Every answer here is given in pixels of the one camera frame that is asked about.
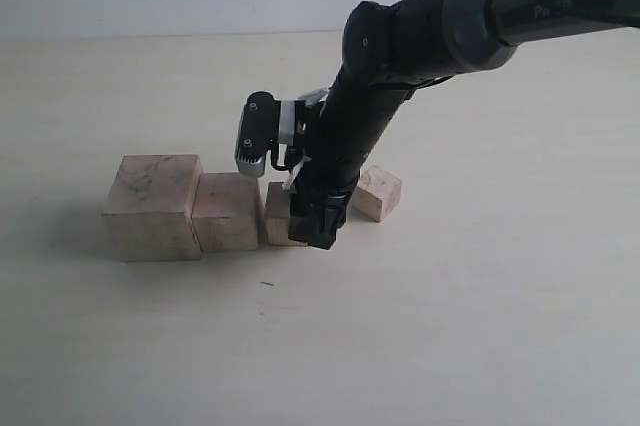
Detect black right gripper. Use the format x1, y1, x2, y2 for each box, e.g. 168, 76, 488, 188
288, 65, 415, 250

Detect smallest wooden cube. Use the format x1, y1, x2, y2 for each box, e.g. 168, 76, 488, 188
351, 165, 402, 223

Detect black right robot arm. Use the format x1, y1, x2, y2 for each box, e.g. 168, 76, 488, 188
289, 0, 639, 249

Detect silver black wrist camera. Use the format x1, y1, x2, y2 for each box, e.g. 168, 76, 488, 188
235, 91, 308, 178

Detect third largest wooden cube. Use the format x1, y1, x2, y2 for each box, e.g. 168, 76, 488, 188
263, 182, 305, 246

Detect second largest wooden cube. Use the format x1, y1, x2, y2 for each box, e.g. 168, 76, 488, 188
192, 172, 262, 253

